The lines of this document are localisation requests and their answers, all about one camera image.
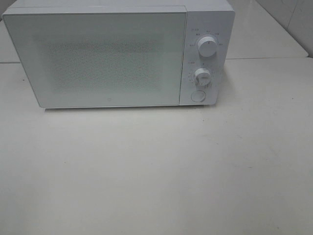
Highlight white timer knob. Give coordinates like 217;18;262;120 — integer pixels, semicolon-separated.
194;68;212;86

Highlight white microwave door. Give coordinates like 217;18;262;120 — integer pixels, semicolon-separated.
4;13;186;108

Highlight white microwave oven body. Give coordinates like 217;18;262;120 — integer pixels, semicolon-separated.
2;0;235;107

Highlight upper white power knob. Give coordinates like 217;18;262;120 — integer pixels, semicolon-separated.
198;35;218;57

